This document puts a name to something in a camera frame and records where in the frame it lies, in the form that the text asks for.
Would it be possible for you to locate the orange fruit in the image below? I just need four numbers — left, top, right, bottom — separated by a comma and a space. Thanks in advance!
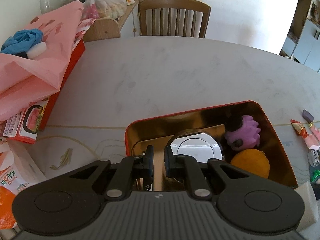
231, 148, 270, 179

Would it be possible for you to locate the purple plush toy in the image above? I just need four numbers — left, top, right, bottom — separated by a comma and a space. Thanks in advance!
225, 115, 261, 151

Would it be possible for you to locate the pink candy wrapper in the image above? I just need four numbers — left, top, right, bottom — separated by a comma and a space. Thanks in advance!
304, 122, 320, 150

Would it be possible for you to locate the orange white package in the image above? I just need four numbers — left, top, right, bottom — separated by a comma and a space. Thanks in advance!
1, 137, 46, 229

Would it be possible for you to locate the red snack packet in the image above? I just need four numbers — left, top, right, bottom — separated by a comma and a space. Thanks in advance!
290, 119, 308, 138

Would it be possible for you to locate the brown wooden chair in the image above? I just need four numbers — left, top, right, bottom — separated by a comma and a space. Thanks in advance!
138, 0, 211, 38

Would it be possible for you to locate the white blue cabinet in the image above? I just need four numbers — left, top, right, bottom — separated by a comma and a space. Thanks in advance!
280, 0, 319, 72

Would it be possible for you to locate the red cardboard box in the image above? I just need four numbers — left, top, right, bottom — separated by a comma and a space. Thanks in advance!
0, 17, 97, 145

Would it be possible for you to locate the white sponge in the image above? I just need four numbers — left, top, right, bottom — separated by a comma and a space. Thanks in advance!
26, 42, 47, 59

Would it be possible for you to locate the wooden side shelf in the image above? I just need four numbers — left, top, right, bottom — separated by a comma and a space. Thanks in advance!
83, 0, 141, 42

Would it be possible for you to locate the red gold tin box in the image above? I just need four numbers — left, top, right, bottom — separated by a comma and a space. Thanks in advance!
125, 101, 298, 190

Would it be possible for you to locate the shiny round metal tin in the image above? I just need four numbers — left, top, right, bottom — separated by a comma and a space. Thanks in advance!
168, 129, 222, 163

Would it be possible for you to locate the clear plastic bag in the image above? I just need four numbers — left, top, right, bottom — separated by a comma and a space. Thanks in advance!
81, 0, 127, 20

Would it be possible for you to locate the green pin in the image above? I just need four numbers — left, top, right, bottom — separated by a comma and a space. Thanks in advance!
311, 169, 320, 184

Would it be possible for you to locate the purple eraser block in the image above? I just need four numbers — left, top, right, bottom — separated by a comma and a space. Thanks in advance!
302, 109, 314, 124

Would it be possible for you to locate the blue cloth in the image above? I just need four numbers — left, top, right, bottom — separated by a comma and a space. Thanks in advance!
1, 29, 43, 55

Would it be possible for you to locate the pink paper bag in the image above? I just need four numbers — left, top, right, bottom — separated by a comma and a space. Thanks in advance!
1, 1, 84, 121

